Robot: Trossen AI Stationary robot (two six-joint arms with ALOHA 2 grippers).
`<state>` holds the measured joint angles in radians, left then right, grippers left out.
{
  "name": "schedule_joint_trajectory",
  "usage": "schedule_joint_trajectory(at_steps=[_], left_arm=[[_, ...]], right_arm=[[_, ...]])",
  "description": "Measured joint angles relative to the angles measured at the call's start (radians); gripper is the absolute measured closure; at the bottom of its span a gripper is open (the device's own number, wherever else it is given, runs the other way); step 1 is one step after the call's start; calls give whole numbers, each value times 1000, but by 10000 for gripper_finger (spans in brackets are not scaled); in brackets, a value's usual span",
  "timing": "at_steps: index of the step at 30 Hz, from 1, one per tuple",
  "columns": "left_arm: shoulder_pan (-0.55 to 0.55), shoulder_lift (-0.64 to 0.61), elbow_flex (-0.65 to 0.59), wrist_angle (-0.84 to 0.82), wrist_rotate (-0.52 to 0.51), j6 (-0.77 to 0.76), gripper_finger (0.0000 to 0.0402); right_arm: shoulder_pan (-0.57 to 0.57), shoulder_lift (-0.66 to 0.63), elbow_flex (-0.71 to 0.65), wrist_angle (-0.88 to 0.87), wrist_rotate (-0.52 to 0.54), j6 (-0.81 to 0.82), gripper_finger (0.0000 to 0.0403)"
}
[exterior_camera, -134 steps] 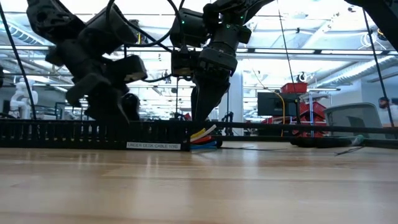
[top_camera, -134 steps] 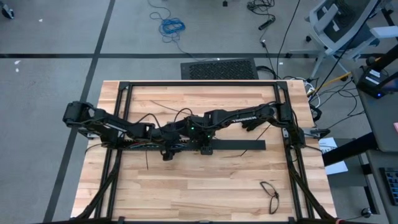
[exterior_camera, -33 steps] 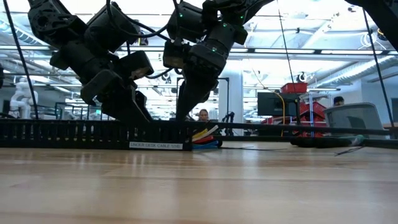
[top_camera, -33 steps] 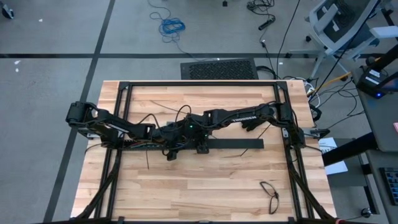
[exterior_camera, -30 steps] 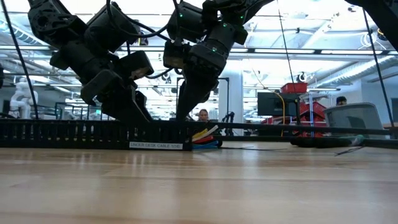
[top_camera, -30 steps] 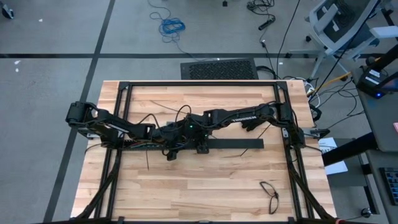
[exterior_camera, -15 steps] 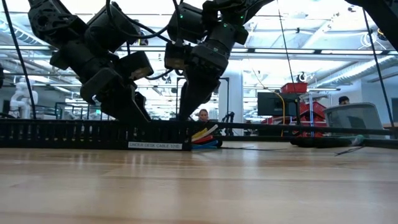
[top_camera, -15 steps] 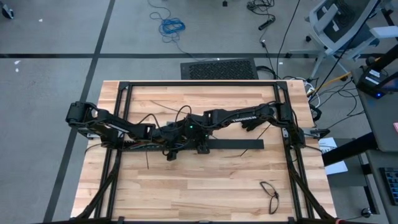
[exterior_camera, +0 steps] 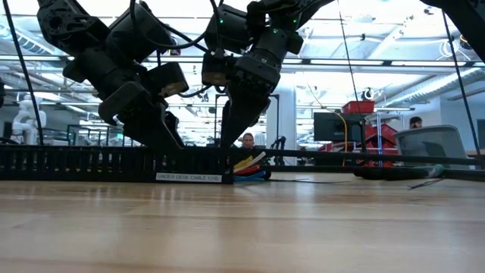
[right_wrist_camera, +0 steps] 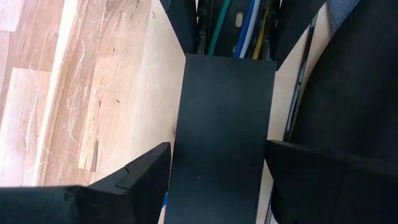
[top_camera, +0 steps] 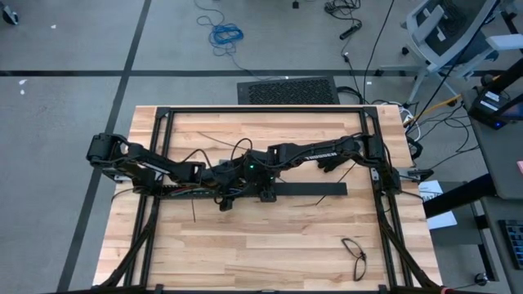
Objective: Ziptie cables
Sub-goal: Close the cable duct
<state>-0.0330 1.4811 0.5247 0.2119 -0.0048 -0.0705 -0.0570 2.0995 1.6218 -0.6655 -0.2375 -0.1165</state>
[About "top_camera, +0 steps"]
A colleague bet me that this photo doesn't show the black caster wheel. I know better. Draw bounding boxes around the black caster wheel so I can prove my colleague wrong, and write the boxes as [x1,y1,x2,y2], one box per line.
[0,6,20,25]

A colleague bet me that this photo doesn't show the black slotted cable duct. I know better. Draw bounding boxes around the black slotted cable duct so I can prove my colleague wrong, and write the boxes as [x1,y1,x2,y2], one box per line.
[157,185,271,200]

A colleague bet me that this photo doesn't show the black keyboard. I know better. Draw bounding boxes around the black keyboard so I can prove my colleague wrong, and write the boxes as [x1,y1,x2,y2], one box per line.
[498,219,523,270]

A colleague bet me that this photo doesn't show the grey side desk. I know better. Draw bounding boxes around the grey side desk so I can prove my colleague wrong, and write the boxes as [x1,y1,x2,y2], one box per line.
[422,87,523,294]

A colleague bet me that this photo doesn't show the brown zip tie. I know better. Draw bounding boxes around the brown zip tie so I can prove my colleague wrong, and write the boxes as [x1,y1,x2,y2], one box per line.
[315,162,358,207]

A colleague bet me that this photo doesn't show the black device with blue light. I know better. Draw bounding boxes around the black device with blue light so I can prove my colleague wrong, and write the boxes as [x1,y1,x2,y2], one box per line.
[467,87,523,130]

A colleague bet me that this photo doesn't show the black hanging cable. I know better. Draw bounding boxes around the black hanging cable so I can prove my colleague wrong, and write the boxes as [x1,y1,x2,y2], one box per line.
[362,0,396,103]
[413,0,503,123]

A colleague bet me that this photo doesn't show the black eyeglasses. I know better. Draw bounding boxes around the black eyeglasses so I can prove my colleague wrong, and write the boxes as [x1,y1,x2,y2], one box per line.
[341,238,368,283]

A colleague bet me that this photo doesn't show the black tangled floor cable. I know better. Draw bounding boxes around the black tangled floor cable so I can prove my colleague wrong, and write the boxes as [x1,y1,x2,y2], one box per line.
[324,0,363,21]

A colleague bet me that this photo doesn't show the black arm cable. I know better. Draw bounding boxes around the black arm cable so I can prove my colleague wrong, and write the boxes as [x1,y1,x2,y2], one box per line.
[230,137,255,163]
[179,148,214,169]

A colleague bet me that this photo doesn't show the yellow hanging cable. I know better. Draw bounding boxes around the yellow hanging cable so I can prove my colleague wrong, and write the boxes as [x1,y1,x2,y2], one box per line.
[414,94,463,122]

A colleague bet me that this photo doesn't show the black duct cover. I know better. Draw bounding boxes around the black duct cover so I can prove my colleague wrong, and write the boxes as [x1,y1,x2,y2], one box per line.
[272,182,349,197]

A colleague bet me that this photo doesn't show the grey office chair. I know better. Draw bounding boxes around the grey office chair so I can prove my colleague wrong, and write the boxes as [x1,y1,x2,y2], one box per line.
[378,0,523,105]

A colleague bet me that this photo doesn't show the white paper sheet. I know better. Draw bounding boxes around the white paper sheet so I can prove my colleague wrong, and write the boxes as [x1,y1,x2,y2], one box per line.
[418,179,458,230]

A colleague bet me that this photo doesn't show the black stand pole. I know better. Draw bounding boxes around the black stand pole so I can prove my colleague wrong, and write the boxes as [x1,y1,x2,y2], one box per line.
[480,56,523,95]

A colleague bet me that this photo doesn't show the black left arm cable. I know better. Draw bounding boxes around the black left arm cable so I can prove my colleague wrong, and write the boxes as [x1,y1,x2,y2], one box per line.
[179,148,214,169]

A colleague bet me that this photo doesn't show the blue coiled floor cable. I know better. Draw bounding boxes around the blue coiled floor cable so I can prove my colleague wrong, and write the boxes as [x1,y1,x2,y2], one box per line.
[194,0,262,81]

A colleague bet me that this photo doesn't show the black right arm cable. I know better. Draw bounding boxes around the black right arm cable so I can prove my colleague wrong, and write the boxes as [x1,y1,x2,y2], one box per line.
[230,137,255,163]

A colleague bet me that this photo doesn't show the black power strip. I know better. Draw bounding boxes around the black power strip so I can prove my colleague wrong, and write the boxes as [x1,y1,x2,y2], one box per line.
[338,22,363,41]

